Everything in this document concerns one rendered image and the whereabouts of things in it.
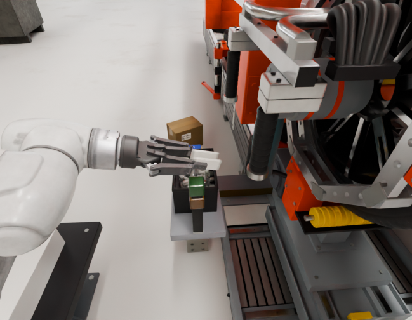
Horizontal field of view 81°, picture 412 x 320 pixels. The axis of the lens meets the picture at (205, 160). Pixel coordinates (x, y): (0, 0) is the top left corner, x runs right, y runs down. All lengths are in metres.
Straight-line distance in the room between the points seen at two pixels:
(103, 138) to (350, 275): 0.93
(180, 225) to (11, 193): 0.49
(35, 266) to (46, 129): 0.50
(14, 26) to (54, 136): 4.80
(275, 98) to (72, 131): 0.39
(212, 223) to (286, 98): 0.50
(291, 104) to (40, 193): 0.40
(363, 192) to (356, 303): 0.63
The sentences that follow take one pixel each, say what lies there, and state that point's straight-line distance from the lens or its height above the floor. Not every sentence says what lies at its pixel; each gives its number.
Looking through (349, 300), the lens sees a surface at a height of 0.15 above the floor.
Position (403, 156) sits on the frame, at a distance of 0.50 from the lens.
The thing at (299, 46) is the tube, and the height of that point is 1.00.
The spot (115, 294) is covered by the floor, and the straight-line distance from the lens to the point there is 1.23.
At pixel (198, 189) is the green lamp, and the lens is 0.60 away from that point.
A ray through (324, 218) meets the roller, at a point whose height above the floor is 0.53.
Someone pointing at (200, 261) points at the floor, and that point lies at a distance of 1.23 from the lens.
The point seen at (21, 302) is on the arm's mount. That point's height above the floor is 0.38.
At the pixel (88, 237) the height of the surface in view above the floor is 0.30.
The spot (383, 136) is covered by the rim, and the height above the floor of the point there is 0.78.
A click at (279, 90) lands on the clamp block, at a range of 0.39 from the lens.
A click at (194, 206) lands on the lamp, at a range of 0.65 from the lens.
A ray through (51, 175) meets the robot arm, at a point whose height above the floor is 0.83.
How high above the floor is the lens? 1.09
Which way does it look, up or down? 40 degrees down
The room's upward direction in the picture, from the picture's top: straight up
